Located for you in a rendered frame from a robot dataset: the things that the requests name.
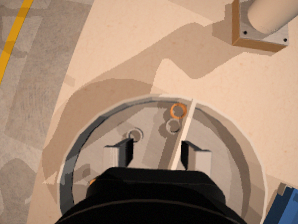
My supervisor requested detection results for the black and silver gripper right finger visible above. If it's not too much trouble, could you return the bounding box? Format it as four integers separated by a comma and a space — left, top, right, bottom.
180, 140, 212, 178

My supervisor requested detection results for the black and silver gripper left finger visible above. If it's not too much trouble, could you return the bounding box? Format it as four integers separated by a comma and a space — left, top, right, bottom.
102, 138, 134, 173

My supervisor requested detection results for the blue open crate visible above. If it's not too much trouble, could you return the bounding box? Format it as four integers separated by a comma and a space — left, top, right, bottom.
263, 182, 298, 224

